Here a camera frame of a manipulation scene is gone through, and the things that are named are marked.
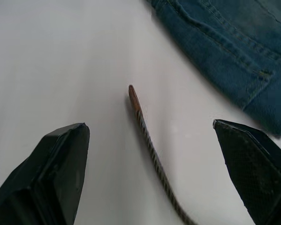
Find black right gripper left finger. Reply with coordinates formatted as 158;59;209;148
0;122;91;225

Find blue denim shorts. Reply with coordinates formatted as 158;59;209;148
144;0;281;136

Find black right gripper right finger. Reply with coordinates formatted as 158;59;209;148
213;119;281;225

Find braided belt with brown tip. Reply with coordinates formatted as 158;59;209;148
128;84;199;225

